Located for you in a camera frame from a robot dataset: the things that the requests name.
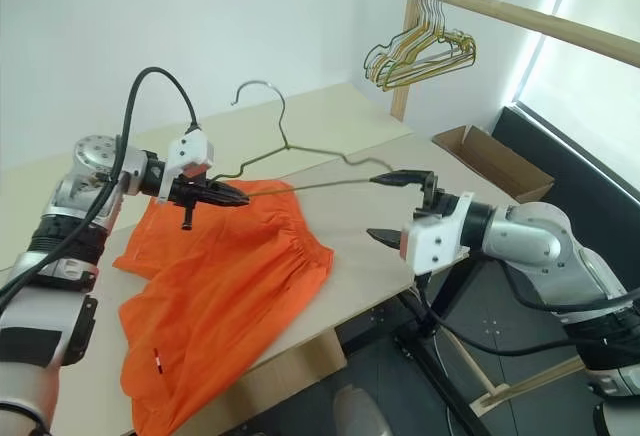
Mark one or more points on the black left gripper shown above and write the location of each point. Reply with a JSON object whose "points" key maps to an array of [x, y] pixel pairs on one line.
{"points": [[187, 192]]}

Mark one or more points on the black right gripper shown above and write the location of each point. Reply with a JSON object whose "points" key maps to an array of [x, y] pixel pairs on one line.
{"points": [[437, 203]]}

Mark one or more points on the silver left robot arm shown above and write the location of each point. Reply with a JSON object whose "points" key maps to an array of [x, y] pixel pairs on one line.
{"points": [[30, 296]]}

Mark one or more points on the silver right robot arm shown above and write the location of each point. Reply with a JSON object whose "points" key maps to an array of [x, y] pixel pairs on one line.
{"points": [[540, 241]]}

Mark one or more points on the orange shorts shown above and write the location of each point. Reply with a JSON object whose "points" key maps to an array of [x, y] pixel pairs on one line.
{"points": [[220, 286]]}

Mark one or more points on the open cardboard box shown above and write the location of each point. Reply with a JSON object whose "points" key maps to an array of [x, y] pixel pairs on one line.
{"points": [[505, 166]]}

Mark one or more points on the black panel below window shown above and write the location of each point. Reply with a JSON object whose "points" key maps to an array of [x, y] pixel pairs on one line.
{"points": [[575, 171]]}

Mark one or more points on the beige table side panel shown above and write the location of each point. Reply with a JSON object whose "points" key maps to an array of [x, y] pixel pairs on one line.
{"points": [[300, 366]]}

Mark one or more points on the grey rounded shape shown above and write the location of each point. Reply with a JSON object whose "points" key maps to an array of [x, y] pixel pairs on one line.
{"points": [[362, 413]]}

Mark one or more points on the wooden clothes rack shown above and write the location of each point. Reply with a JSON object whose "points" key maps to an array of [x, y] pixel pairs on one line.
{"points": [[500, 8]]}

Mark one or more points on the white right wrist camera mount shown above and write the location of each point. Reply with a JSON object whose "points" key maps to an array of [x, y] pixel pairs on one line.
{"points": [[430, 243]]}

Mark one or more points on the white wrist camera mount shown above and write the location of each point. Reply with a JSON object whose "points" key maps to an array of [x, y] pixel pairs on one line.
{"points": [[192, 148], [430, 243]]}

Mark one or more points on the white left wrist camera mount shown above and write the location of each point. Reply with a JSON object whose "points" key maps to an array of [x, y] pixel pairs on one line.
{"points": [[192, 148]]}

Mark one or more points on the black metal table frame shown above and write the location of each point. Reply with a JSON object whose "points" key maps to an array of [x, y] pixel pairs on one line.
{"points": [[442, 381]]}

